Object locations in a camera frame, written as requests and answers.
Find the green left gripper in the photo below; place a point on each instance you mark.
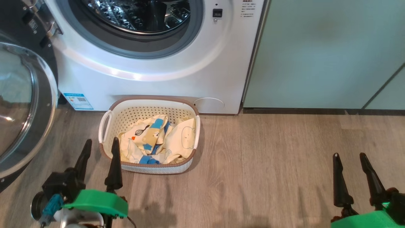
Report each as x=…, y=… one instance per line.
x=98, y=202

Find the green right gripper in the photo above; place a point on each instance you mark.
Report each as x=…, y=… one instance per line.
x=367, y=221

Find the cream garment blue cartoon print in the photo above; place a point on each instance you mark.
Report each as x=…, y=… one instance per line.
x=142, y=133

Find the black round washer door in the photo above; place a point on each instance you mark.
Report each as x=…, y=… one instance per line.
x=47, y=126

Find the cream garment bear outline print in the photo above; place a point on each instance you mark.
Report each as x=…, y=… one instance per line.
x=185, y=136

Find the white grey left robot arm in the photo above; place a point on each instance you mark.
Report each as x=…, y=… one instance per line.
x=79, y=220

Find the white front-load washing machine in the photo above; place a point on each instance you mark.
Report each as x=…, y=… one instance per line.
x=158, y=85

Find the cream laundry basket brown rim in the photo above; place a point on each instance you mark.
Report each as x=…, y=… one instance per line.
x=158, y=169

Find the blue energy label sticker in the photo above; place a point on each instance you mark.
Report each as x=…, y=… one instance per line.
x=78, y=101

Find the pale green cabinet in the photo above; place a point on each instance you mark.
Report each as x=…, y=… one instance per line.
x=392, y=95
x=316, y=57

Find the round white filter cover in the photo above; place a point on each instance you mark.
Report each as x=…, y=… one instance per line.
x=208, y=106

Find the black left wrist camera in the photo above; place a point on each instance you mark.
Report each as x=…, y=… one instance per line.
x=63, y=185

